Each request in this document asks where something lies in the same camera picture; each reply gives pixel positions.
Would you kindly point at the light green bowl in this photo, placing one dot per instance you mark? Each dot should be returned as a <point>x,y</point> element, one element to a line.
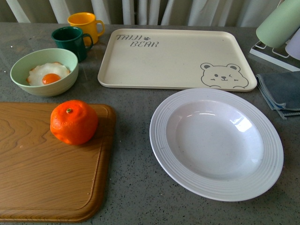
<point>20,71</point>

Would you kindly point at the dark green mug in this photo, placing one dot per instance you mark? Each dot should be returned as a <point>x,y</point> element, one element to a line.
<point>73,39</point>

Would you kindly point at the wooden cutting board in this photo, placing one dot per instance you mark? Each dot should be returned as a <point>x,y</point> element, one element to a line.
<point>43,179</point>

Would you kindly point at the white pleated curtain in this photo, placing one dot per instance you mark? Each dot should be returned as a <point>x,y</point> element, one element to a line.
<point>221,13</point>

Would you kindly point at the light green cup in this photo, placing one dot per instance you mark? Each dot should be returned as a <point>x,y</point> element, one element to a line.
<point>278,27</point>

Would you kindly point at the lilac cup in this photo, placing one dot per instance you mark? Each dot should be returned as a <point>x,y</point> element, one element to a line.
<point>293,46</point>

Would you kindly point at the orange mandarin fruit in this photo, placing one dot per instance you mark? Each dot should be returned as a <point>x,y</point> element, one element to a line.
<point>73,122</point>

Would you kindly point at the white ridged deep plate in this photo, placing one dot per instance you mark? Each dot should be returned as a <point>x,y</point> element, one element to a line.
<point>216,144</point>

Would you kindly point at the cream bear serving tray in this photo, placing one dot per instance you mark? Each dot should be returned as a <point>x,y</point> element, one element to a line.
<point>175,59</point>

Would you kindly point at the grey folded cloth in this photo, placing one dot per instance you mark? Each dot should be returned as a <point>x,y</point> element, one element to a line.
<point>281,91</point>

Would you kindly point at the yellow mug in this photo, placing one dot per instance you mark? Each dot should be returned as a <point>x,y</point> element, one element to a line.
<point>88,23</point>

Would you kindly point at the white wire cup rack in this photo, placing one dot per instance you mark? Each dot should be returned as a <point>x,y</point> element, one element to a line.
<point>277,56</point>

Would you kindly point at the fake fried egg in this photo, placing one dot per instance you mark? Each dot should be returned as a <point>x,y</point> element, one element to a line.
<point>47,73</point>

